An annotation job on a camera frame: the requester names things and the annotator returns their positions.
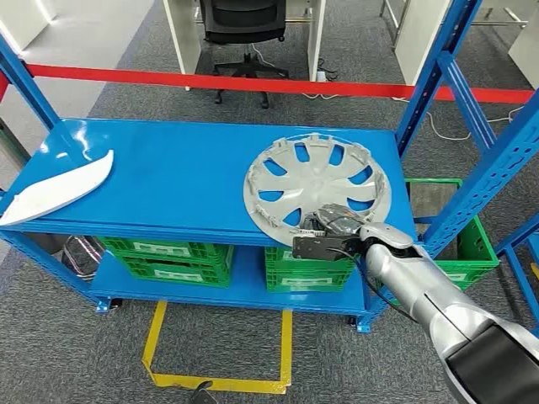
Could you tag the black mesh office chair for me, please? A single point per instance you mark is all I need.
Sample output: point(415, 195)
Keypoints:
point(242, 17)

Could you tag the green plastic crate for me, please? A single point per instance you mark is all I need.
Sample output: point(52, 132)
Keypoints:
point(457, 280)
point(475, 245)
point(307, 281)
point(177, 274)
point(164, 248)
point(280, 257)

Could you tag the white cabinet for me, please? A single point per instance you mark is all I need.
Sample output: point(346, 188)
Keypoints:
point(21, 22)

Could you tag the grey plastic wheel cover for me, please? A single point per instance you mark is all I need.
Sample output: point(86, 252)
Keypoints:
point(313, 178)

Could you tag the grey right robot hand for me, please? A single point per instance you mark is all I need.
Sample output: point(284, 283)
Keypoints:
point(332, 218)

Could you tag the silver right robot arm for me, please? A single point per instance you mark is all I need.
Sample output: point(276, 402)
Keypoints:
point(421, 290)

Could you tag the white power strip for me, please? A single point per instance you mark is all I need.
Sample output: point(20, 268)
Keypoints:
point(321, 76)

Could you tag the red barrier tape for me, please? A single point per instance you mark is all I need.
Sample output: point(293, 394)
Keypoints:
point(252, 83)

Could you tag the clear plastic hand wrap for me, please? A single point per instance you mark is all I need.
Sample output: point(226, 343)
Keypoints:
point(341, 217)

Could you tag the white curved trim part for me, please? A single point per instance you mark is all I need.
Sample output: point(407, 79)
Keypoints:
point(54, 192)

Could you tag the chrome stanchion post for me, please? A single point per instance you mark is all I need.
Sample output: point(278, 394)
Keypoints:
point(80, 256)

